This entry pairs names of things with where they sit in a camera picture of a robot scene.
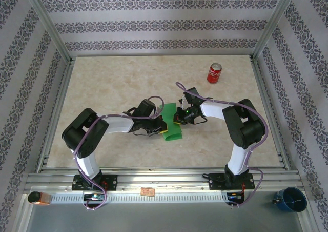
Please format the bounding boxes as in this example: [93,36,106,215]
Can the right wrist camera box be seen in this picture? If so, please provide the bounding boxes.
[178,95,190,109]

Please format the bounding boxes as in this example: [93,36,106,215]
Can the slotted grey cable duct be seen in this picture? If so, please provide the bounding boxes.
[50,192,230,203]

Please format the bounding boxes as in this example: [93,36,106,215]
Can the green paper sheet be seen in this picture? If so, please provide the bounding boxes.
[158,102,185,142]

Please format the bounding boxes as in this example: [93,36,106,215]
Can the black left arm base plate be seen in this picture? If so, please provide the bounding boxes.
[72,174,118,191]

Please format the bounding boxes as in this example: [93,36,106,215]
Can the aluminium side rail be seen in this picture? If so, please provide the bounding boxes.
[36,57,77,172]
[249,56,292,170]

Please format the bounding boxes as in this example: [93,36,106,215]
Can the black and orange device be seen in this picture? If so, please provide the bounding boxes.
[27,190,53,206]

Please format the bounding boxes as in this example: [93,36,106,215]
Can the wide aluminium extrusion beam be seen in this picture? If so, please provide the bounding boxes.
[24,167,305,193]

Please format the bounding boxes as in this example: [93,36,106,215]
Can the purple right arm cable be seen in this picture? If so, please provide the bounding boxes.
[175,82,269,209]

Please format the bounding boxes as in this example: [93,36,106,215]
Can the aluminium frame post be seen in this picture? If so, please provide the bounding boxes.
[252,0,301,62]
[22,0,73,65]

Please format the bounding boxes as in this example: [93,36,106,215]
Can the dark blue mug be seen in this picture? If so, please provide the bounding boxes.
[272,187,308,212]

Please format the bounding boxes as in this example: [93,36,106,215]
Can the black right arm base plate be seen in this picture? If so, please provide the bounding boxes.
[209,172,256,191]

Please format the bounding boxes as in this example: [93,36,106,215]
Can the red soda can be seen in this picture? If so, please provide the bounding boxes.
[207,62,222,85]

